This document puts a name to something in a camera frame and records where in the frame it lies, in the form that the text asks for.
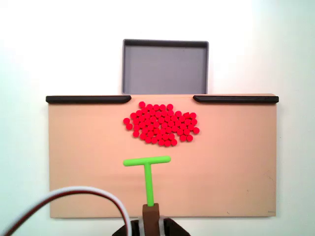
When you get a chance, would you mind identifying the green T pusher brown handle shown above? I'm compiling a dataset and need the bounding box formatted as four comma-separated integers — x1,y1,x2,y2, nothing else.
123,155,172,236

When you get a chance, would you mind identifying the white red black servo cable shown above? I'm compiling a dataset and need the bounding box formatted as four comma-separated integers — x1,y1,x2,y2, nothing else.
0,186,133,236

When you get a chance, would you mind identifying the grey plastic tray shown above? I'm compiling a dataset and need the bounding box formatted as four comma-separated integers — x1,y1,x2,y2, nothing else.
122,38,210,95

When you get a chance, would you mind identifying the black edge rail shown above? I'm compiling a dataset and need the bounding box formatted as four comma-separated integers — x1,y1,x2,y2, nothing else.
193,95,280,104
45,95,132,105

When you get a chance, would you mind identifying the beige rectangular work board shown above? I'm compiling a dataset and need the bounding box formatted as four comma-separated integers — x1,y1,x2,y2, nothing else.
48,93,280,219

